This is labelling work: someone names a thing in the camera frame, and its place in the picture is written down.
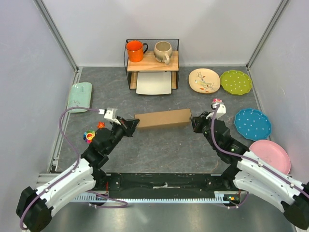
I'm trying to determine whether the green dotted plate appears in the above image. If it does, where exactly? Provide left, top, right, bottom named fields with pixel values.
left=220, top=70, right=252, bottom=95

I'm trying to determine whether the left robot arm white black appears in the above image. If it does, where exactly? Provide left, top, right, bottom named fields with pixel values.
left=16, top=116, right=139, bottom=232

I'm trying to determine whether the mint green divided tray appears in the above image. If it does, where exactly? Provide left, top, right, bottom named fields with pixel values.
left=67, top=82, right=92, bottom=108

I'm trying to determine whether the brown cardboard box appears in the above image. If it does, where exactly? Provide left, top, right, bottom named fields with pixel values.
left=135, top=109, right=191, bottom=130

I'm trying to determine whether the orange maple leaf toy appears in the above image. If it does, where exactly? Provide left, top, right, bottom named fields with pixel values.
left=97, top=121, right=105, bottom=129

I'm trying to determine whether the beige ceramic mug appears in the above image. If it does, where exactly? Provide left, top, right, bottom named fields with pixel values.
left=154, top=41, right=173, bottom=65

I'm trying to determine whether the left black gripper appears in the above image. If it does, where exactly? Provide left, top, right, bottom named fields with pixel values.
left=106, top=116, right=140, bottom=154

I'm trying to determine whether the orange enamel mug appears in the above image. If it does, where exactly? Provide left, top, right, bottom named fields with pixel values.
left=126, top=40, right=149, bottom=62

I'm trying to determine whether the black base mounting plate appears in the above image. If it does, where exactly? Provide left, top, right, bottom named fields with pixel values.
left=94, top=173, right=239, bottom=192

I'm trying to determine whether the rainbow flower toy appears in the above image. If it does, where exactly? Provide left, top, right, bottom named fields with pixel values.
left=83, top=130, right=96, bottom=144

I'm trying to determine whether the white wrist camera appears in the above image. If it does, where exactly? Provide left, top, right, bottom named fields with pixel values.
left=211, top=101, right=226, bottom=119
left=98, top=107, right=120, bottom=124

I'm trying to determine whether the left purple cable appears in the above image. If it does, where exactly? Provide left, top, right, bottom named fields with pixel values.
left=19, top=106, right=128, bottom=230

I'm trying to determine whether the pink flower toy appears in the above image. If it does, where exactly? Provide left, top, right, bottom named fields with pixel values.
left=212, top=98, right=223, bottom=103

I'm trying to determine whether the white square plate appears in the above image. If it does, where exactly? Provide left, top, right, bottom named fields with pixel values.
left=136, top=72, right=172, bottom=95

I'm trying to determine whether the grey slotted cable duct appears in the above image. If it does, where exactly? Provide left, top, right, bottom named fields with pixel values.
left=72, top=192, right=240, bottom=203

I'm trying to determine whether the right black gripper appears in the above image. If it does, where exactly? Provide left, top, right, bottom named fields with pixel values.
left=189, top=112, right=218, bottom=150

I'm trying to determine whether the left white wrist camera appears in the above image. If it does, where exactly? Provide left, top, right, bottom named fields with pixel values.
left=98, top=107, right=120, bottom=124

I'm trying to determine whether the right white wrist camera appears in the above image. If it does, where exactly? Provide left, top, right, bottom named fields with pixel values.
left=211, top=101, right=226, bottom=119

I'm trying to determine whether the pink plate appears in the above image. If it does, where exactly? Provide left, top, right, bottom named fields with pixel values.
left=249, top=140, right=291, bottom=174

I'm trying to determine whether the beige floral plate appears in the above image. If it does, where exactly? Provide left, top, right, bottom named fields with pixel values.
left=188, top=68, right=221, bottom=94

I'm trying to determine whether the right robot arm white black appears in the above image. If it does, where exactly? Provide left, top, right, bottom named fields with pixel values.
left=190, top=112, right=309, bottom=230

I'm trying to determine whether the blue dotted plate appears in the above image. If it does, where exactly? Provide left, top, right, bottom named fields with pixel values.
left=234, top=108, right=272, bottom=141

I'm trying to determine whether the black wire wooden shelf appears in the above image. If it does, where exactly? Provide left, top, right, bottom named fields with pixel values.
left=123, top=38, right=179, bottom=90

